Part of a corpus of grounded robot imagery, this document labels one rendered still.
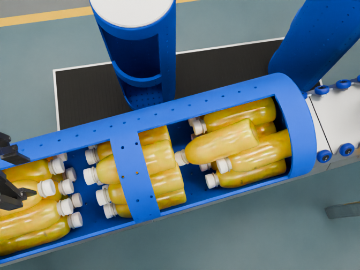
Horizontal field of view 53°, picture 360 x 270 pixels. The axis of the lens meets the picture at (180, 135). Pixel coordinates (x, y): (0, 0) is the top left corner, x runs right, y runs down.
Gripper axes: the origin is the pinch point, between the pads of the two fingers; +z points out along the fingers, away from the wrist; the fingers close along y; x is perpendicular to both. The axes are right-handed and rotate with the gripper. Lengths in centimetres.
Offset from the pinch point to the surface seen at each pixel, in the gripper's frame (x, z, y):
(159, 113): -29.9, 12.6, 8.9
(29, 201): 4.2, 14.1, -2.8
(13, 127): 48, 134, 62
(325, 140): -80, 40, -5
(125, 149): -20.0, 9.6, 1.9
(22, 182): 4.9, 13.9, 1.8
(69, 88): 9, 119, 70
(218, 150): -41.3, 15.8, -3.2
